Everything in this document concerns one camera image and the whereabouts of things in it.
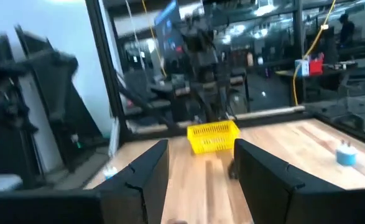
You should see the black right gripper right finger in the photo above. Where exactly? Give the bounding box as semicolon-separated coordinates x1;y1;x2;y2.
233;138;344;224

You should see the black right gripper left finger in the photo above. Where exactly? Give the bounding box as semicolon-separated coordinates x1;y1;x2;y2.
93;139;170;224

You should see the yellow plastic basket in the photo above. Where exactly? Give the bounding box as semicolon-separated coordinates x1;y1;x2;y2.
187;119;241;155

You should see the blue white box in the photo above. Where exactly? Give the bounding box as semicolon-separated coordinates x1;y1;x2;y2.
295;58;310;78

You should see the red box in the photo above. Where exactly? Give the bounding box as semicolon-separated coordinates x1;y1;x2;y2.
308;52;325;77

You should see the person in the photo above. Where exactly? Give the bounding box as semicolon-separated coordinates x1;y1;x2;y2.
337;12;356;47

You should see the yellow extension cable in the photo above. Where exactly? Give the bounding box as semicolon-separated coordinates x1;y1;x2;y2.
140;0;338;106

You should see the black aluminium frame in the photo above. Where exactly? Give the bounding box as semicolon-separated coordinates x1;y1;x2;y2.
14;0;365;175

